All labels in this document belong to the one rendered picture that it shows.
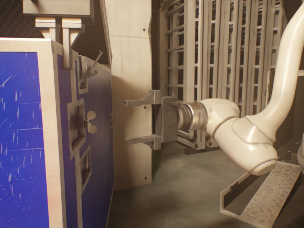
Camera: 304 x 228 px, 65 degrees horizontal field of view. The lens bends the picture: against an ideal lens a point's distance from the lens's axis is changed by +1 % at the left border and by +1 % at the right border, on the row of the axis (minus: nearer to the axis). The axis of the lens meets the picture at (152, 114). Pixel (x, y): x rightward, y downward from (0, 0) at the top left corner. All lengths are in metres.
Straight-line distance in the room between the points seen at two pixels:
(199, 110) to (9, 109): 0.48
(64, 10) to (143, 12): 1.48
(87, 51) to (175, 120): 0.99
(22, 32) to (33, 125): 1.19
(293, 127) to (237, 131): 2.62
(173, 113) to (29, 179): 0.39
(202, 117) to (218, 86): 2.23
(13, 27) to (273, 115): 1.39
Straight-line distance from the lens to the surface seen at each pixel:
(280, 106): 0.72
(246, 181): 2.10
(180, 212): 1.75
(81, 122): 0.66
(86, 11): 0.54
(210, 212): 1.78
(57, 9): 0.55
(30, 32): 1.61
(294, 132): 3.30
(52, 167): 0.50
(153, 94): 0.66
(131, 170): 2.02
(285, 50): 0.79
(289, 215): 1.89
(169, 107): 0.67
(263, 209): 1.83
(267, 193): 1.97
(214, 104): 0.76
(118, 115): 1.87
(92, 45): 1.52
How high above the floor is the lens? 0.89
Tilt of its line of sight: 8 degrees down
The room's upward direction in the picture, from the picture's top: straight up
